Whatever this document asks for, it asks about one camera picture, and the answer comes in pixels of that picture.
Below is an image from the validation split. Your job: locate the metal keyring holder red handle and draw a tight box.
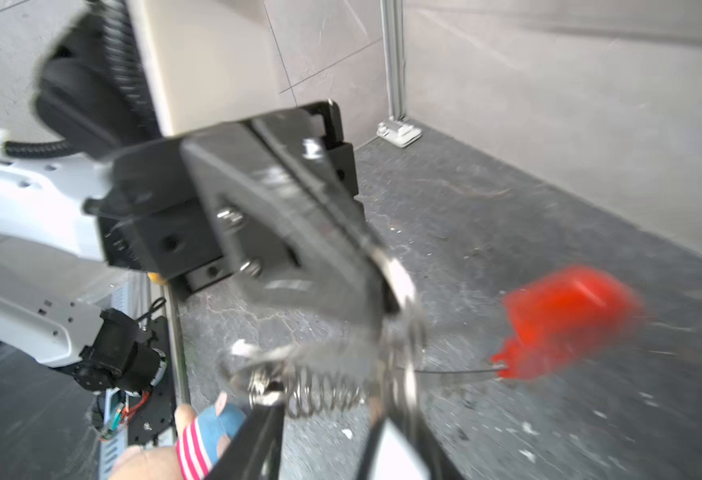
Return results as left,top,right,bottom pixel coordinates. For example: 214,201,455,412
226,265,646,419

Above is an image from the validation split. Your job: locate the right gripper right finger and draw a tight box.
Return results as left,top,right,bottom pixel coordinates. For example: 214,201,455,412
374,413,464,479

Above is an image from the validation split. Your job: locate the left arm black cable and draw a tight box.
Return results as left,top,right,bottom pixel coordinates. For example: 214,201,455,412
0,0,160,161

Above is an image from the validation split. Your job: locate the plush doll striped hat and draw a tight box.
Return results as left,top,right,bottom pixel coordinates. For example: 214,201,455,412
110,392,247,480

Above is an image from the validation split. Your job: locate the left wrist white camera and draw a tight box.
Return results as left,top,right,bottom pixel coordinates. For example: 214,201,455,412
127,0,296,137

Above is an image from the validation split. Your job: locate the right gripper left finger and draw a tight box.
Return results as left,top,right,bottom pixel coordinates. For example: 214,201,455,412
206,405,285,480

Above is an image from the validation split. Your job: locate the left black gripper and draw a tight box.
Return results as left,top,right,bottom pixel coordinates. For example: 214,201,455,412
85,100,387,327

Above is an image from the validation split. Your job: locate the white wall socket box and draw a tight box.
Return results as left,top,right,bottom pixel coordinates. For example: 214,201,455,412
377,119,422,149

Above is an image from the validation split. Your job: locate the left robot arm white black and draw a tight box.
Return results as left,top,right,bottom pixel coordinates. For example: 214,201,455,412
0,30,392,332

